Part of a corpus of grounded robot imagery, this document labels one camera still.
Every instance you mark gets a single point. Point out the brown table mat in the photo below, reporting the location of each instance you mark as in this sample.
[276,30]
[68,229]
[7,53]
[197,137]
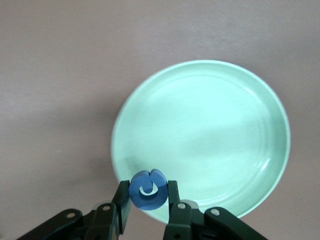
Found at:
[62,62]

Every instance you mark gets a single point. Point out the light green plate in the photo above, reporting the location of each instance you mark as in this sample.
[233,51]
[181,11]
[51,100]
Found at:
[212,137]

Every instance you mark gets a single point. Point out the blue letter G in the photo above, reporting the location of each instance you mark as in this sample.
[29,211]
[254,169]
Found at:
[140,200]

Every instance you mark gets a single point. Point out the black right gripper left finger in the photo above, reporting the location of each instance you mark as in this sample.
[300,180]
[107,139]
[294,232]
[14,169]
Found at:
[102,222]

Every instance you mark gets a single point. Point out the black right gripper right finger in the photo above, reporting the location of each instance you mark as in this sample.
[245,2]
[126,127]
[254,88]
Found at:
[180,222]

